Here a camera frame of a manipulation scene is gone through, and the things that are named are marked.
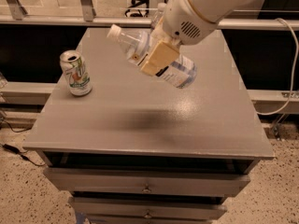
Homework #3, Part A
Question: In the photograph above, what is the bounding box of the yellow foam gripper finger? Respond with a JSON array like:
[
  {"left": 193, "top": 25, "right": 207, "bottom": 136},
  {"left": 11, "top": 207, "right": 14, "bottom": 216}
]
[
  {"left": 141, "top": 41, "right": 179, "bottom": 76},
  {"left": 150, "top": 18, "right": 172, "bottom": 45}
]

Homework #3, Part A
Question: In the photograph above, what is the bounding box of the grey drawer cabinet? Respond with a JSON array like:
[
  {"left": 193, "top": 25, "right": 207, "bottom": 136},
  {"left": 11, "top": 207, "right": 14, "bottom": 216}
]
[{"left": 24, "top": 29, "right": 274, "bottom": 224}]

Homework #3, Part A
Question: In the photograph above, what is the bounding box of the grey drawer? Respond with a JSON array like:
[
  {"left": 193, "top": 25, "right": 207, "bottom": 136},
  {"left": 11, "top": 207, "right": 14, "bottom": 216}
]
[
  {"left": 44, "top": 168, "right": 249, "bottom": 197},
  {"left": 69, "top": 197, "right": 226, "bottom": 219}
]

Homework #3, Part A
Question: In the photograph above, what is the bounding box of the green white soda can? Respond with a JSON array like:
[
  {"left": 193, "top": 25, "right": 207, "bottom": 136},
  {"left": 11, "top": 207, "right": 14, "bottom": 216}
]
[{"left": 60, "top": 50, "right": 92, "bottom": 96}]

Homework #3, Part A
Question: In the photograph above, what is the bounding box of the black office chair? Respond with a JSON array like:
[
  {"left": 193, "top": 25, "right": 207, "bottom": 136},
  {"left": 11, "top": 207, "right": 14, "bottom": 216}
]
[{"left": 124, "top": 0, "right": 150, "bottom": 17}]

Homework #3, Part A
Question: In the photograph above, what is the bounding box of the upper grey drawer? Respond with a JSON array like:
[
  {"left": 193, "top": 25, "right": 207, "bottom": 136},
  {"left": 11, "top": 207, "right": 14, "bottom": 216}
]
[{"left": 44, "top": 168, "right": 249, "bottom": 197}]

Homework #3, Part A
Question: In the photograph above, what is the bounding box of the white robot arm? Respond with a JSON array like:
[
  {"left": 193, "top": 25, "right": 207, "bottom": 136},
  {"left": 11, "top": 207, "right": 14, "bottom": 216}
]
[{"left": 141, "top": 0, "right": 256, "bottom": 76}]

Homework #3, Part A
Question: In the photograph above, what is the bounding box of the blue label plastic bottle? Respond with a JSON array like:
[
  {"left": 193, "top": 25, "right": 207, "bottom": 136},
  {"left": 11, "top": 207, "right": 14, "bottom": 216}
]
[{"left": 107, "top": 24, "right": 197, "bottom": 89}]

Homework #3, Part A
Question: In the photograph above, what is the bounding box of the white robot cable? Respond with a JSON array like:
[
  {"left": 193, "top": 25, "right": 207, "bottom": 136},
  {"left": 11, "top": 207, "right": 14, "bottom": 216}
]
[{"left": 255, "top": 17, "right": 299, "bottom": 117}]

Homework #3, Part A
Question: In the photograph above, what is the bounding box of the black floor cable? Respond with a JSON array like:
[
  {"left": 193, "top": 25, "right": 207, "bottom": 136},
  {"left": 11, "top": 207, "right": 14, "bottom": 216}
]
[{"left": 1, "top": 143, "right": 47, "bottom": 168}]

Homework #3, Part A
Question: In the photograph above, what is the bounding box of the metal railing frame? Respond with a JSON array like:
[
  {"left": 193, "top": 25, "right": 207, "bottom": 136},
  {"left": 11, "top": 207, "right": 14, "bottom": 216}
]
[{"left": 1, "top": 0, "right": 298, "bottom": 31}]

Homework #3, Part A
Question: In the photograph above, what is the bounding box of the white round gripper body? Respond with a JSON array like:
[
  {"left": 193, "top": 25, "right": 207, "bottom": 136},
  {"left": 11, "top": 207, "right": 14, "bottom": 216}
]
[{"left": 163, "top": 0, "right": 217, "bottom": 45}]

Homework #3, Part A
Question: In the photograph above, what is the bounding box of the clear plastic water bottle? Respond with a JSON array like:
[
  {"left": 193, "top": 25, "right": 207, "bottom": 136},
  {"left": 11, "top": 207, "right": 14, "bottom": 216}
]
[{"left": 150, "top": 3, "right": 166, "bottom": 31}]

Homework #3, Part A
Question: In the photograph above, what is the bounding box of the lower grey drawer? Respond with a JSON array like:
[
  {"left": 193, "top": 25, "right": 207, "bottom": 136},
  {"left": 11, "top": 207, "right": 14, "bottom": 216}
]
[{"left": 69, "top": 197, "right": 226, "bottom": 219}]

